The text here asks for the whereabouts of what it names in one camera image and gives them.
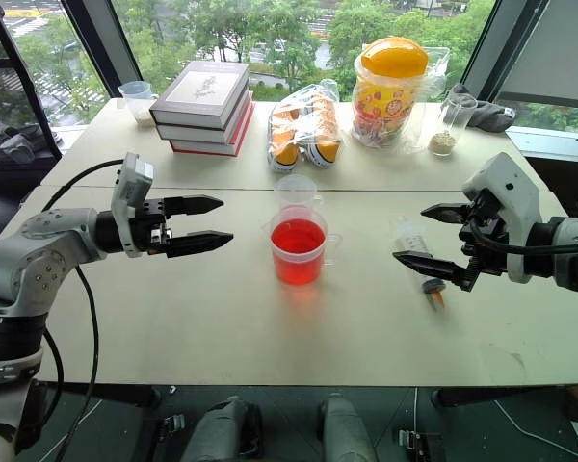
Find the clear measuring cup with powder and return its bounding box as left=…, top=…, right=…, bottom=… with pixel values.
left=118, top=80, right=160, bottom=128

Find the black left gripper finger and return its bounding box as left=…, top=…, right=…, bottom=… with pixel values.
left=163, top=193, right=224, bottom=218
left=165, top=230, right=235, bottom=260

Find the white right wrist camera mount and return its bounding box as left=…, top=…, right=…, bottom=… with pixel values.
left=461, top=151, right=544, bottom=285

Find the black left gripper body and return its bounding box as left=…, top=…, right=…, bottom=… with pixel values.
left=137, top=196, right=174, bottom=257

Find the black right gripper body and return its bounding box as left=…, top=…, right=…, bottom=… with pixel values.
left=458, top=189, right=512, bottom=278

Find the black table leg bracket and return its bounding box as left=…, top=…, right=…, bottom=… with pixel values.
left=156, top=412, right=186, bottom=445
left=397, top=426, right=448, bottom=462

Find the grey hardcover book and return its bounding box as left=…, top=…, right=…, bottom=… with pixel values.
left=148, top=60, right=251, bottom=131

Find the dark thick book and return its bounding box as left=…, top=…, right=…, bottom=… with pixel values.
left=154, top=89, right=253, bottom=146

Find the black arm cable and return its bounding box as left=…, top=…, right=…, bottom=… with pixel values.
left=475, top=225, right=578, bottom=257
left=40, top=159, right=126, bottom=462

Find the plastic bag of orange snacks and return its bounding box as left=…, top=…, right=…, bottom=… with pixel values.
left=267, top=78, right=344, bottom=174

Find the white floor cable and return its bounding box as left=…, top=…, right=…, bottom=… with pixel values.
left=491, top=398, right=578, bottom=459

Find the red cover book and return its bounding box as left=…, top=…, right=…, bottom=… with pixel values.
left=168, top=101, right=256, bottom=159

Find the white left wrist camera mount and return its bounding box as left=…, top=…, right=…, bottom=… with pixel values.
left=109, top=152, right=156, bottom=259

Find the dark rounded shape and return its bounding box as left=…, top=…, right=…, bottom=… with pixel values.
left=319, top=392, right=381, bottom=462
left=179, top=395, right=265, bottom=462

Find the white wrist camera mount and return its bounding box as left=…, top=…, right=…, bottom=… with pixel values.
left=109, top=152, right=156, bottom=259
left=461, top=151, right=544, bottom=285

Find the large cup with red liquid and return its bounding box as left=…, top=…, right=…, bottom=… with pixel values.
left=268, top=205, right=344, bottom=287

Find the candy jar with orange lid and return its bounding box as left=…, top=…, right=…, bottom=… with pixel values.
left=350, top=36, right=431, bottom=149

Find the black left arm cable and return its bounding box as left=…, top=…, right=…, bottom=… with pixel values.
left=40, top=159, right=126, bottom=462

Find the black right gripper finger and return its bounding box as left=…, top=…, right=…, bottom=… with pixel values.
left=392, top=250, right=479, bottom=294
left=420, top=202, right=474, bottom=226

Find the grey cloth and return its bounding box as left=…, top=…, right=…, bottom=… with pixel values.
left=448, top=83, right=517, bottom=134

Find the small empty clear cup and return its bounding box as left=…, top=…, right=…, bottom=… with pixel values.
left=275, top=173, right=326, bottom=214

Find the clear plastic syringe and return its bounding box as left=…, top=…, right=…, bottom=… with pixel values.
left=388, top=216, right=448, bottom=312

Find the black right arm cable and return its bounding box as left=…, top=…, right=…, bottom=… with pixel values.
left=475, top=225, right=578, bottom=257

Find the tall glass with grains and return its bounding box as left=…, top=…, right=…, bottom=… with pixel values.
left=427, top=90, right=479, bottom=158

